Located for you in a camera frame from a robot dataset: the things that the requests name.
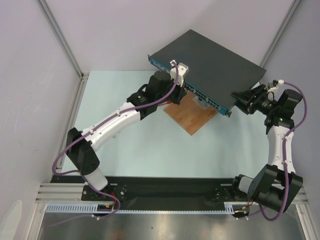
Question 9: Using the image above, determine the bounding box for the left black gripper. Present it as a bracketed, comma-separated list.
[155, 76, 186, 105]

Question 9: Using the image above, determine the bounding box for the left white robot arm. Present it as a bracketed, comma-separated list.
[66, 67, 186, 200]

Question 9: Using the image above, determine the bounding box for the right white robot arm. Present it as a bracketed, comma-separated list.
[230, 80, 305, 215]

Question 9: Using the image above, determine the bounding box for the wooden board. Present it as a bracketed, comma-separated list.
[164, 91, 218, 136]

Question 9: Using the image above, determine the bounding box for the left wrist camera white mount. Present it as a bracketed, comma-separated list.
[170, 59, 189, 87]

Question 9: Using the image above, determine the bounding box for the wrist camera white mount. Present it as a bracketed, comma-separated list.
[170, 59, 189, 87]
[266, 79, 285, 93]

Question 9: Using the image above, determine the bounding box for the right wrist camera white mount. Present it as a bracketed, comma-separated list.
[266, 79, 285, 93]

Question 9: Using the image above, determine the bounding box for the black network switch blue front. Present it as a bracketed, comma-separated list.
[148, 29, 266, 117]

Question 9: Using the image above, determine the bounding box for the left aluminium frame post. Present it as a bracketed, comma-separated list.
[34, 0, 89, 81]

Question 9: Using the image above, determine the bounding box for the aluminium frame post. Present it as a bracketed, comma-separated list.
[34, 0, 89, 81]
[259, 0, 303, 68]

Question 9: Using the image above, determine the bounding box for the right aluminium frame post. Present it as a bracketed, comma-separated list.
[259, 0, 303, 68]

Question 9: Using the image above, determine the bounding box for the slotted cable duct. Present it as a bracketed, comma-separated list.
[45, 201, 248, 215]

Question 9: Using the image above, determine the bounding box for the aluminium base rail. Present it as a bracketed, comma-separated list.
[35, 183, 85, 203]

